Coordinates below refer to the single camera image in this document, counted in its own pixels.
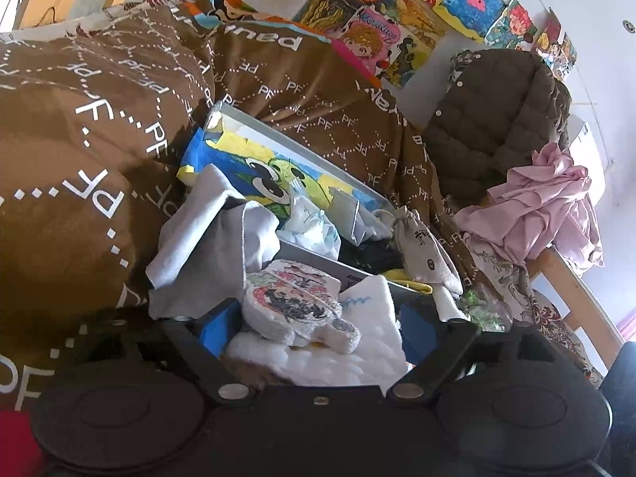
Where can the red cloth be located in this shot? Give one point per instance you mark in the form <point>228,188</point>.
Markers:
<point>15,442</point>

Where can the brown multicolour printed duvet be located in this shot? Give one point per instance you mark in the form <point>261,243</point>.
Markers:
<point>298,84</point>

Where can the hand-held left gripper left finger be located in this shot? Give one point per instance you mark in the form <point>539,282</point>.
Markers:
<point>218,323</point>

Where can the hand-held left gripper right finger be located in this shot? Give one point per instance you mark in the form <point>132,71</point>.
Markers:
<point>412,325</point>

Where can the cartoon print towel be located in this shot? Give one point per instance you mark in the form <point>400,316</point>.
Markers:
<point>248,159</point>

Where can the yellow cloth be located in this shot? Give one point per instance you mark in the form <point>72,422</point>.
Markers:
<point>402,283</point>

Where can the light grey cloth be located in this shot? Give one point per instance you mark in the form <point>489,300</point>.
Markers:
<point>198,248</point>

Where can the floral cloth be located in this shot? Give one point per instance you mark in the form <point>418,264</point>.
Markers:
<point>502,273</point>

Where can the printed compressed towel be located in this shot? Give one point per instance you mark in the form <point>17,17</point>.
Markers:
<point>288,303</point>

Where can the pink cloth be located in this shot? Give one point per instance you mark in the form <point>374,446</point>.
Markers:
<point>536,208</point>

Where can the collage of cartoon wall posters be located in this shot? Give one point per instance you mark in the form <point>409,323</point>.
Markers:
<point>348,10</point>

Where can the olive quilted jacket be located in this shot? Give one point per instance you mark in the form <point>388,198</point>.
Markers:
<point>487,124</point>

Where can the grey storage box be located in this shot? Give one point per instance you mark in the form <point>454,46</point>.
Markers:
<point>323,261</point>

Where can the white tissue packet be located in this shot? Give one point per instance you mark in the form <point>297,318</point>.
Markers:
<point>308,228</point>

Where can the black cloth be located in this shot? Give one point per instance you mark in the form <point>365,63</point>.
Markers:
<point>372,256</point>

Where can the white fluffy cloth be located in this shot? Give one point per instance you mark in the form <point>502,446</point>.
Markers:
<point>367,353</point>

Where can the white wall appliance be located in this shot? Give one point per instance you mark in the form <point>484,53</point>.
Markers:
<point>586,144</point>

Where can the wooden bed frame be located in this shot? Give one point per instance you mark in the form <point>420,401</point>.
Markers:
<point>571,288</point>

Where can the round wall fixture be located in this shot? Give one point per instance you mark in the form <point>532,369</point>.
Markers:
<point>627,25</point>

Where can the green mesh item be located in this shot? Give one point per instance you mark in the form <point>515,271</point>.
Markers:
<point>484,310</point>

